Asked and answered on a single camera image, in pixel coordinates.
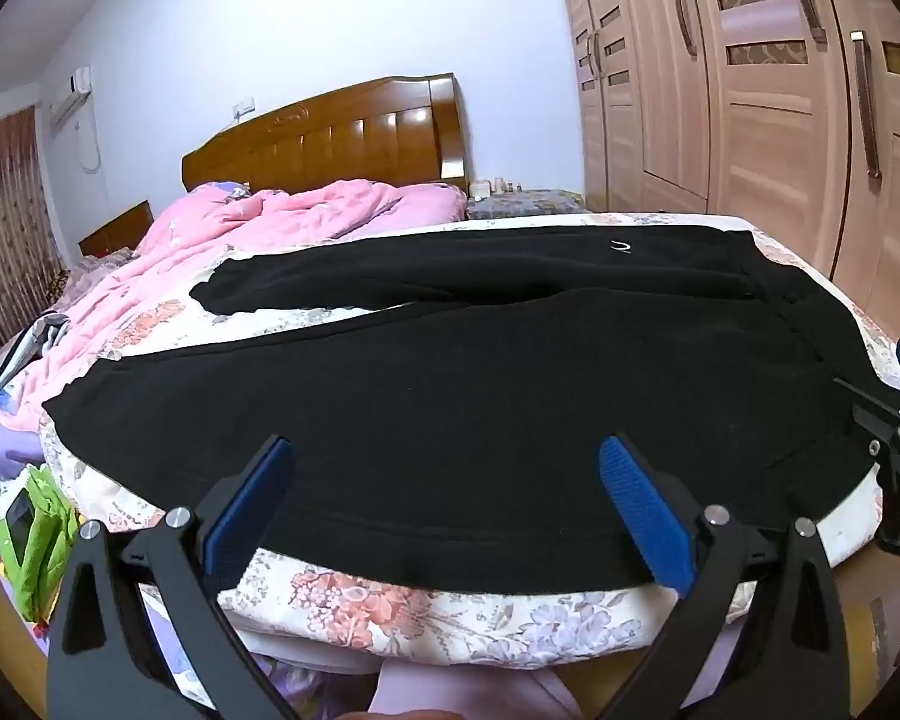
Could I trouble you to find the white air conditioner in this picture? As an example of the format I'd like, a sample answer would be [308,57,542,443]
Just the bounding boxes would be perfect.
[49,67,92,125]

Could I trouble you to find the floral bed sheet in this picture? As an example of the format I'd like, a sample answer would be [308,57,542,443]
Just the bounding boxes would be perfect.
[15,211,900,672]

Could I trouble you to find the black pants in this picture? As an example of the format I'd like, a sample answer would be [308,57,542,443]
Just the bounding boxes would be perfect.
[42,223,900,595]

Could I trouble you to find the light wooden wardrobe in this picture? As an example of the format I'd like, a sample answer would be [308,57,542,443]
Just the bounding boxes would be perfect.
[552,0,900,308]

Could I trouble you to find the purple cloth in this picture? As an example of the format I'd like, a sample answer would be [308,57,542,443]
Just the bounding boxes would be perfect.
[0,412,53,541]

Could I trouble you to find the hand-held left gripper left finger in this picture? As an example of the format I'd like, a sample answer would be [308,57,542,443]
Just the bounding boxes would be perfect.
[47,435,301,720]

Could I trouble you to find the patterned brown curtain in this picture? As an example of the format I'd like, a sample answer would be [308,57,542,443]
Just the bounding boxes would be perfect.
[0,105,68,352]

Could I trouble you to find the nightstand with floral cover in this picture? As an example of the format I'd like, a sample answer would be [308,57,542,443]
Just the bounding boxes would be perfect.
[466,189,587,221]

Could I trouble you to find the pale lilac cloth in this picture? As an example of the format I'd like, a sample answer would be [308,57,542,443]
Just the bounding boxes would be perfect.
[371,658,587,720]

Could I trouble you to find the wooden headboard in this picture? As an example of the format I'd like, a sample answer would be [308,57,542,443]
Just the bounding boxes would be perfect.
[181,73,472,194]

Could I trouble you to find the pink blanket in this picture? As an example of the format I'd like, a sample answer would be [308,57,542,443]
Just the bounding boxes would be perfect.
[0,180,467,428]

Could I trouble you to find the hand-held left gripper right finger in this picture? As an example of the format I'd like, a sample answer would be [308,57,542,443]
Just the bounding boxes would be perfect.
[598,431,852,720]

